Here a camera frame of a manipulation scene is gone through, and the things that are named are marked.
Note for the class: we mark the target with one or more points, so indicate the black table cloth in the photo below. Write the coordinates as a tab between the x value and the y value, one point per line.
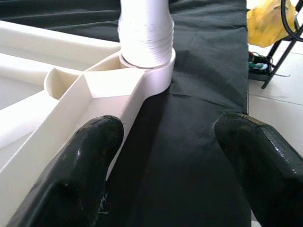
189	94

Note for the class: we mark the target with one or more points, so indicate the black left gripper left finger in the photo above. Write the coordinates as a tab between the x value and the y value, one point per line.
71	179

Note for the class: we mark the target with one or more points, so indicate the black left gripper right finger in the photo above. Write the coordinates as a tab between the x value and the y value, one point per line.
265	172

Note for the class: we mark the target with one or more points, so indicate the white plastic table leg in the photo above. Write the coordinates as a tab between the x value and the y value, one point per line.
146	35

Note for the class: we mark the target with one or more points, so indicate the white plastic table top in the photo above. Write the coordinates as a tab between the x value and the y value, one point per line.
106	85

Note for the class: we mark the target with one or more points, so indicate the black metal table frame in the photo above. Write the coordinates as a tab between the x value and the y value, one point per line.
280	64

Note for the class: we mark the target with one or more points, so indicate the yellow plastic bag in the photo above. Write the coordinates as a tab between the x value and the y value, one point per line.
262	26

